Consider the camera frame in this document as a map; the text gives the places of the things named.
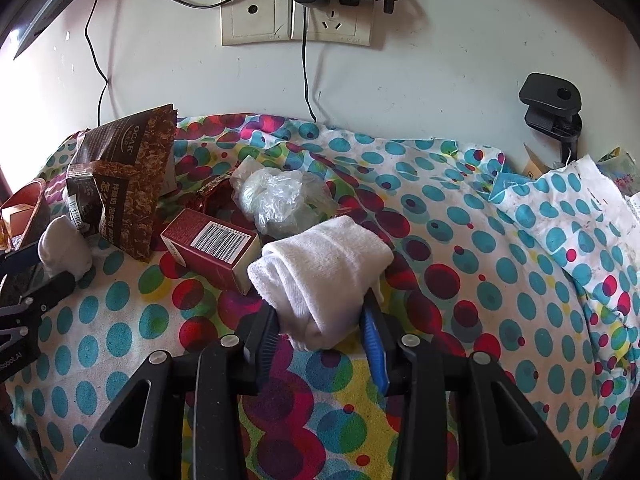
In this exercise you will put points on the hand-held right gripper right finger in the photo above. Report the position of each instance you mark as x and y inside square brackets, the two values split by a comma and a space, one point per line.
[376, 347]

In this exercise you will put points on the red candy wrapper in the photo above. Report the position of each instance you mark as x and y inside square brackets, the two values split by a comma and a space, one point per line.
[212, 195]

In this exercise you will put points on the large brown snack bag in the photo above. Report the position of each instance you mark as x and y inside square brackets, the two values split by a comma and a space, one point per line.
[130, 170]

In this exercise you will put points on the printed paper packets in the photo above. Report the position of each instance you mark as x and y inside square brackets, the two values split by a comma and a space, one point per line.
[620, 170]

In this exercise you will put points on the red box with barcode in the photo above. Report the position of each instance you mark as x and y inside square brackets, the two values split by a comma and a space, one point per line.
[210, 247]

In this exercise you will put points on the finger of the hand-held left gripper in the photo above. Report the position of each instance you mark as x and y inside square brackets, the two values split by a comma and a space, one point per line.
[50, 290]
[22, 260]

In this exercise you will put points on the black clamp mount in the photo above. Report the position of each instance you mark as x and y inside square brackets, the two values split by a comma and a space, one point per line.
[550, 100]

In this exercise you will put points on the small white sock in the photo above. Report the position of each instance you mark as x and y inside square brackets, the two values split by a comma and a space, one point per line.
[65, 247]

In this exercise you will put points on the brown open box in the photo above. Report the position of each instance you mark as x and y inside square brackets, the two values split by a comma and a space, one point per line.
[25, 210]

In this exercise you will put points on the small brown snack packet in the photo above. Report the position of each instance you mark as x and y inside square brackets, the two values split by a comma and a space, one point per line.
[80, 200]

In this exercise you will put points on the large white sock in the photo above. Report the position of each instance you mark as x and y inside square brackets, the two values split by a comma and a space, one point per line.
[320, 270]

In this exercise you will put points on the cream wall power socket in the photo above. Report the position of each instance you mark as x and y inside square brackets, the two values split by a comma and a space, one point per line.
[332, 27]

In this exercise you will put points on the small cardboard box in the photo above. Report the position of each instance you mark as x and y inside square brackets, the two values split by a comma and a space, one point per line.
[534, 162]

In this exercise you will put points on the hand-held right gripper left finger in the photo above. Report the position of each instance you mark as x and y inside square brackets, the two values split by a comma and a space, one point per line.
[263, 347]

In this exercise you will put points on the cream wall plate round port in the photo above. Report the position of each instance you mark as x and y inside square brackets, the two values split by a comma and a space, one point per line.
[252, 12]

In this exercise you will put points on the clear plastic bag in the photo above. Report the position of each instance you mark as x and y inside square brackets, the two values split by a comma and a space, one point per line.
[277, 195]

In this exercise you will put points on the colourful polka dot cloth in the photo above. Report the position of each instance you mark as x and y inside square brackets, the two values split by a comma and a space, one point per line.
[450, 260]

